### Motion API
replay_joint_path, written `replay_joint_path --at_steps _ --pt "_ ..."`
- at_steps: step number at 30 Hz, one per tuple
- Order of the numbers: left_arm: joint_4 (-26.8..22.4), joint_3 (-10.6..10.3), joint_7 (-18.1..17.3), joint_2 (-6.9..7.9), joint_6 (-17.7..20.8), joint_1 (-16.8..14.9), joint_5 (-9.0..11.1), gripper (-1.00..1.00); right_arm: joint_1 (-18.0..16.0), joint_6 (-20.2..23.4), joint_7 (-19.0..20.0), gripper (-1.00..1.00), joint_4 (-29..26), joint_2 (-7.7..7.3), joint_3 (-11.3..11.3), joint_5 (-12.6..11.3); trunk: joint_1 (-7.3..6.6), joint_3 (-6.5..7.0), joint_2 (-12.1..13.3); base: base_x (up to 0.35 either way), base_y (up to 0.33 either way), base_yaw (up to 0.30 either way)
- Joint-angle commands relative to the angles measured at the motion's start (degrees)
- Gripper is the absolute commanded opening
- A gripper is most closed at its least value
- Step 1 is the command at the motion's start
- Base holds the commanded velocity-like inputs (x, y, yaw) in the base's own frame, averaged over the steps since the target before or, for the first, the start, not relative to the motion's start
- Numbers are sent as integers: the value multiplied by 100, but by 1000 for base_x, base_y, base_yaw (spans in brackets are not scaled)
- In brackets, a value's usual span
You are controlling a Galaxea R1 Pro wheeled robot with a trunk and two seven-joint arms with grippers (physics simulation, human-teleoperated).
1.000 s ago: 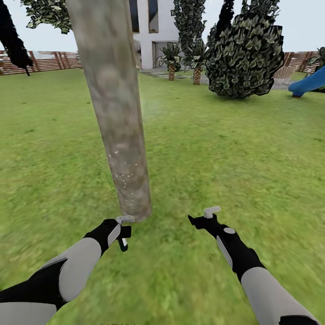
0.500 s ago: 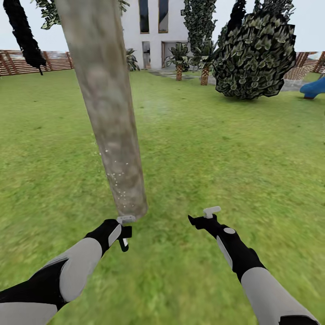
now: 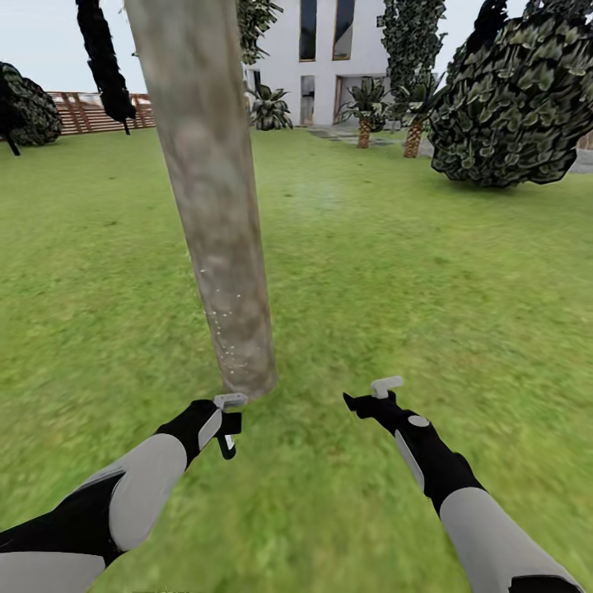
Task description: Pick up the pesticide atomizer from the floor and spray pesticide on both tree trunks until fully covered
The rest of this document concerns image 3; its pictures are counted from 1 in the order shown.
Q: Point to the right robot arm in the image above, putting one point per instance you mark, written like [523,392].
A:
[496,554]

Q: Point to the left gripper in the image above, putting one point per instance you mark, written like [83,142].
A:
[232,425]

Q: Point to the fixed window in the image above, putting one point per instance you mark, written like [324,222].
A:
[307,100]

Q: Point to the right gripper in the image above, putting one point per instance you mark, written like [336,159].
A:
[369,406]

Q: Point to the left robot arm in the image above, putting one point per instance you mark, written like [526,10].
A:
[114,510]

